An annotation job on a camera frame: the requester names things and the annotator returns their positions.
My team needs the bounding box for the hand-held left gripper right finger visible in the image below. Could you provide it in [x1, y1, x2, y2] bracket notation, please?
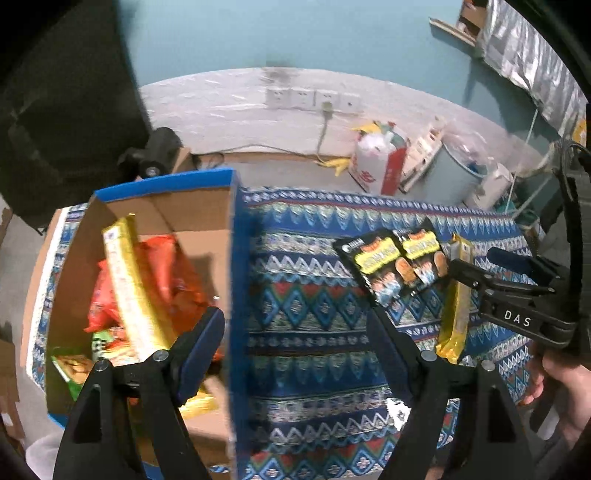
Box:
[366, 305, 537, 480]

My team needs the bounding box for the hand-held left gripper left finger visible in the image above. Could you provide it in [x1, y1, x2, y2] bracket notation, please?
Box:
[52, 305, 227, 480]

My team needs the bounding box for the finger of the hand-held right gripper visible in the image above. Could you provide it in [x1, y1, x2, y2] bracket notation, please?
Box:
[447, 258, 555, 303]
[487, 246, 568, 283]

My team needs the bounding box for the black snack packet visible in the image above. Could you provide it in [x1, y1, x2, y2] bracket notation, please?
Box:
[333, 229, 407, 309]
[397, 219, 451, 296]

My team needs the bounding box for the gold foil snack packet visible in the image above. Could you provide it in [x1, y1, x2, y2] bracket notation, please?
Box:
[182, 381, 220, 418]

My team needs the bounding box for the yellow snack packet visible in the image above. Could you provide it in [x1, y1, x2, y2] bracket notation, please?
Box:
[102, 215, 178, 365]
[435, 232, 474, 365]

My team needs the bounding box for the orange white-glove print snack packet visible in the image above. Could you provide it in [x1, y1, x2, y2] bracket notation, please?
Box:
[136, 234, 218, 333]

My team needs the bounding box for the orange and green snack packet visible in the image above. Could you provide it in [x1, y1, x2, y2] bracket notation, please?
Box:
[90, 329, 116, 358]

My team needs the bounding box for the orange-red plastic snack bag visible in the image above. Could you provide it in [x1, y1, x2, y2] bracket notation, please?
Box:
[83, 258, 123, 333]

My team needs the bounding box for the blue cardboard box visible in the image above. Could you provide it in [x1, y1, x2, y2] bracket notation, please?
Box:
[46, 168, 243, 480]

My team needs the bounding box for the person's right hand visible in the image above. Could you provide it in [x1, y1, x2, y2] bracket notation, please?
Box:
[522, 351, 591, 448]

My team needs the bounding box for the small white wrapper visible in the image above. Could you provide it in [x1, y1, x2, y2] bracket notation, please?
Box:
[385, 399, 409, 423]

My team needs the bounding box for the patterned blue blanket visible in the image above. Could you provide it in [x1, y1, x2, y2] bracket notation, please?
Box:
[28, 185, 536, 480]

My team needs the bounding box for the light blue trash bin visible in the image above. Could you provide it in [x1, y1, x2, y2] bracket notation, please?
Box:
[427, 136, 495, 206]

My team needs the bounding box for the white flat box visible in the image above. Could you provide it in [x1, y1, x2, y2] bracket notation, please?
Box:
[399, 115, 448, 193]

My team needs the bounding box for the red and white paper bag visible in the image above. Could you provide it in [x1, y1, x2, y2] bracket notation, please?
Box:
[349, 120, 411, 197]

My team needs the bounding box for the banana peel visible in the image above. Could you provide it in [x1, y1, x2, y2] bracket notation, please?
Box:
[318, 156, 352, 177]

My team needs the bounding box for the flat brown cardboard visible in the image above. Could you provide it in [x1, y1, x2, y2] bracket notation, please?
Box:
[0, 323, 24, 444]

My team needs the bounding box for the silver foil curtain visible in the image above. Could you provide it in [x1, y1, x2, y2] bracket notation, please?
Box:
[475, 0, 591, 139]

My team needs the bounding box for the black cylinder device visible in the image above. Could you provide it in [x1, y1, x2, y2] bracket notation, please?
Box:
[117, 127, 181, 178]

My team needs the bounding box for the wooden window sill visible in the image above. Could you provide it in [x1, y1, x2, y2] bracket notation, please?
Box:
[428, 17, 478, 47]

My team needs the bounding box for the black strap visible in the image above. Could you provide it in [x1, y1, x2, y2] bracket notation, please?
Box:
[551, 141, 591, 287]

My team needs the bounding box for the white cable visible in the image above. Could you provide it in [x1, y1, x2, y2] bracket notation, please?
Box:
[505, 108, 541, 215]

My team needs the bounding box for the grey plug and cable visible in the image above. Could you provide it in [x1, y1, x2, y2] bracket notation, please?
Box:
[316, 102, 334, 164]

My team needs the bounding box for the black floor cable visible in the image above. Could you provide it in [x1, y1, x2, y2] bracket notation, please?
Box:
[191, 145, 324, 169]

